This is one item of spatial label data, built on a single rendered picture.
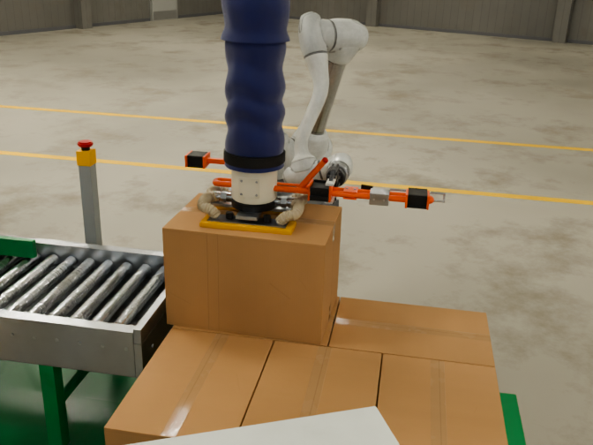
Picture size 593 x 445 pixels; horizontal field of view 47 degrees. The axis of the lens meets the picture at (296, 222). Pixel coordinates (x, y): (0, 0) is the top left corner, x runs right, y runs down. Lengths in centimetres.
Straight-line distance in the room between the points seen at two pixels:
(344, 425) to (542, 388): 220
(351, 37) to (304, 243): 99
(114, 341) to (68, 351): 20
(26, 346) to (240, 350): 82
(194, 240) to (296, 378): 61
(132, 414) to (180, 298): 55
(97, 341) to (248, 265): 62
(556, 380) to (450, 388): 127
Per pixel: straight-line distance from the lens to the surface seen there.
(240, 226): 246
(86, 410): 321
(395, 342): 260
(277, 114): 240
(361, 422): 142
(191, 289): 257
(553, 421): 332
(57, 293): 300
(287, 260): 241
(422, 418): 225
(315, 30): 288
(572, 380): 363
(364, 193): 247
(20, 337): 278
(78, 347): 268
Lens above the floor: 189
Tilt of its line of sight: 22 degrees down
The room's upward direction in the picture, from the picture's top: 2 degrees clockwise
